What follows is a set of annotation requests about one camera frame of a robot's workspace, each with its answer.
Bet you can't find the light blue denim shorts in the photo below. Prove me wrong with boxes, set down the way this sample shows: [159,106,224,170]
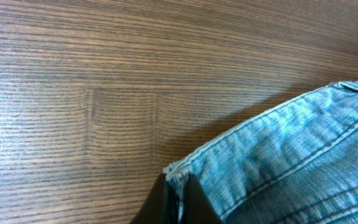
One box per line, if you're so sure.
[164,82,358,223]

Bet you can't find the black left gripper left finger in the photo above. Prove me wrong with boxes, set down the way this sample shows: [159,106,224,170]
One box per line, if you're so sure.
[129,174,166,224]

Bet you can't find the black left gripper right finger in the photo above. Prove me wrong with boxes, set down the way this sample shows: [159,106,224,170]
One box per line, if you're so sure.
[183,174,223,224]

